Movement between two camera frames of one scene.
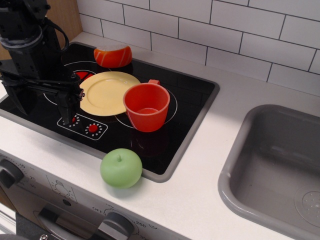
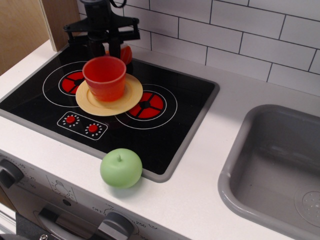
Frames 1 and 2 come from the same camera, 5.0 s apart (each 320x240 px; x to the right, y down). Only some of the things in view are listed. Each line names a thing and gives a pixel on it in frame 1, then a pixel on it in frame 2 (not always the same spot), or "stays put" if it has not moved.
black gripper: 40,65 -> 100,23
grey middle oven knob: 118,223 stays put
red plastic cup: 146,105 -> 105,77
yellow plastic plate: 104,93 stays put
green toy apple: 121,168 stays put
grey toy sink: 271,171 stays put
